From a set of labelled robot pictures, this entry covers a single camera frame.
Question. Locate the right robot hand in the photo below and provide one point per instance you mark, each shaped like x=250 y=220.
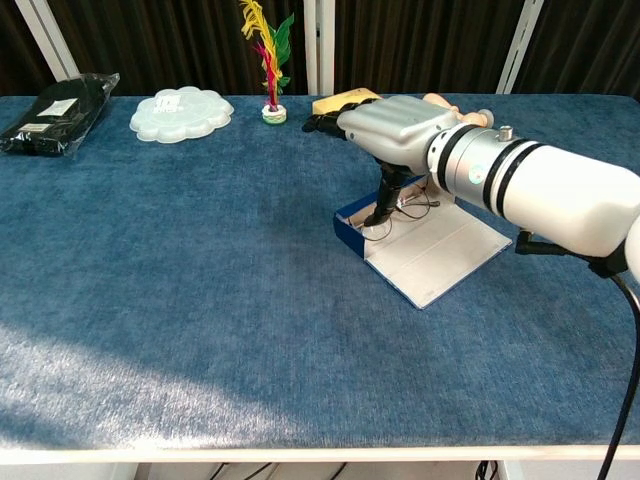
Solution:
x=400 y=130

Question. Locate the blue pencil case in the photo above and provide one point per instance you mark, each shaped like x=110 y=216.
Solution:
x=440 y=250

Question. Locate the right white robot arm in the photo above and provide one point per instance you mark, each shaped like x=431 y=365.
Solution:
x=550 y=185

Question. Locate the yellow sponge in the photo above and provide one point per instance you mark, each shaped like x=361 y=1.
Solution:
x=335 y=101

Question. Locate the dark pleated curtain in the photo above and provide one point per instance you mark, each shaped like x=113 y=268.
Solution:
x=175 y=40
x=425 y=45
x=590 y=45
x=15 y=50

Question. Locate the colourful feather shuttlecock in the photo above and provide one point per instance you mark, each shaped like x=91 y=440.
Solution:
x=272 y=114

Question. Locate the white flower-shaped plastic tray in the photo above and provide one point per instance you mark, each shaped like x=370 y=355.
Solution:
x=180 y=115

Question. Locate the blue table cloth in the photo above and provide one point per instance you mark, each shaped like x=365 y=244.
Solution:
x=200 y=275

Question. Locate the black garment in plastic bag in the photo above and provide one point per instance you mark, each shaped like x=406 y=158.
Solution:
x=50 y=117

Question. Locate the white frame post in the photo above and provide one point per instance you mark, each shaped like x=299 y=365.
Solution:
x=47 y=35
x=320 y=45
x=520 y=45

